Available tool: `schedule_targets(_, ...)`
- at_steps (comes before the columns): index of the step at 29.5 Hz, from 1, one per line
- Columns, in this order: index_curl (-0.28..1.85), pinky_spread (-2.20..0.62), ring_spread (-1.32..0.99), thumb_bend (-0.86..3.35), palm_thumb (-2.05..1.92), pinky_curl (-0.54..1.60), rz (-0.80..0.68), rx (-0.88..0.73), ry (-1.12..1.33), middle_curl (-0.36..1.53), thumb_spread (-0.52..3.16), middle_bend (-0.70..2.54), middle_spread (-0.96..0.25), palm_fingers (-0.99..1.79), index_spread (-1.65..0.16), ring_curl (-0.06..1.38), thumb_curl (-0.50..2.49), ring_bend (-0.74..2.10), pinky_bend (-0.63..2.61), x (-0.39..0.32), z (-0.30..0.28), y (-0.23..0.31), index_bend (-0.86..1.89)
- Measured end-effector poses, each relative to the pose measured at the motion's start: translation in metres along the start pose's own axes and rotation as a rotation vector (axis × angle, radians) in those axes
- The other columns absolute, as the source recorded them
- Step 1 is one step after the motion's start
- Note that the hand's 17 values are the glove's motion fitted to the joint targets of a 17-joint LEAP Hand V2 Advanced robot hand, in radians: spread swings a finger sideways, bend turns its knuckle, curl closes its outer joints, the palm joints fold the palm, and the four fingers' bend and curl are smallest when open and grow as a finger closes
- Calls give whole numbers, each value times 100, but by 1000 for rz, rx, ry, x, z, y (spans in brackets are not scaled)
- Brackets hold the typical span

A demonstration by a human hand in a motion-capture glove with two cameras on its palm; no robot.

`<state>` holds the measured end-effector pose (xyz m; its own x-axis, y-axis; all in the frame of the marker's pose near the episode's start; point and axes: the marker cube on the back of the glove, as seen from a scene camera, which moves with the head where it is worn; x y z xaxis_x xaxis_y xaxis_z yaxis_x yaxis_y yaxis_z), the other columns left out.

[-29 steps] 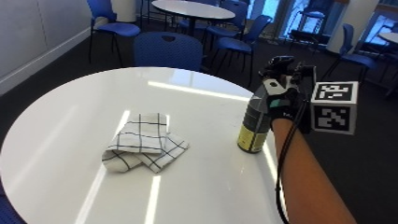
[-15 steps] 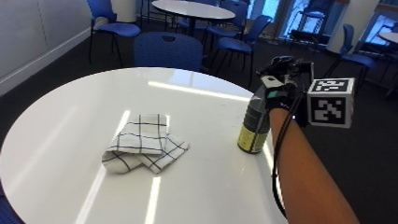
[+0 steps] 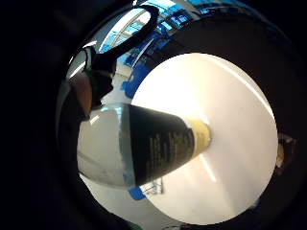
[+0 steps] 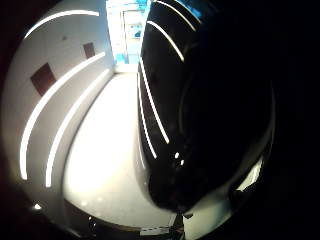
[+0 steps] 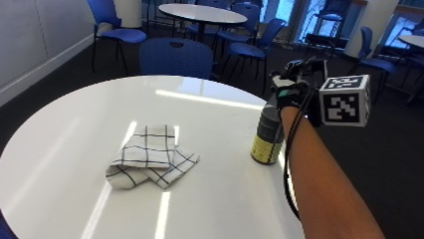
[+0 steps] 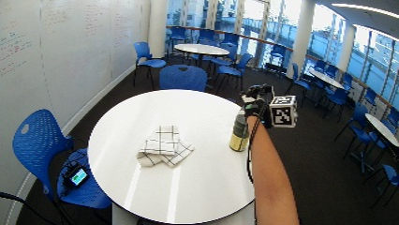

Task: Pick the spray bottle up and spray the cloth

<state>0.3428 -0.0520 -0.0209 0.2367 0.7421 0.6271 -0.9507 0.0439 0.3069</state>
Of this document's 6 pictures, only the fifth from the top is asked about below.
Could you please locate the white marker cube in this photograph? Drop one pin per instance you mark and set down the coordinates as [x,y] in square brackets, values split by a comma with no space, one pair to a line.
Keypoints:
[345,108]

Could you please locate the white column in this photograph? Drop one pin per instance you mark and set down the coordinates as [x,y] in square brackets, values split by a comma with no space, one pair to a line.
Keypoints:
[128,13]
[371,26]

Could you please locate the white checked kitchen cloth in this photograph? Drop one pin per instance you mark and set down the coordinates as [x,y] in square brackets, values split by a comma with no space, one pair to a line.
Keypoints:
[148,156]

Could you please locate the round white table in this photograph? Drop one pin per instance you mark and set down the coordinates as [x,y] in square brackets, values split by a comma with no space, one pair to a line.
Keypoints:
[201,13]
[414,40]

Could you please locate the black stool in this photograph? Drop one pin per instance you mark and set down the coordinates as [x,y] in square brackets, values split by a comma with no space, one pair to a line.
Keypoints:
[325,33]

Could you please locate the dark spray bottle yellow label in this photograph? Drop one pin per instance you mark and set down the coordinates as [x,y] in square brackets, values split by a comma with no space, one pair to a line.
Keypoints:
[268,139]

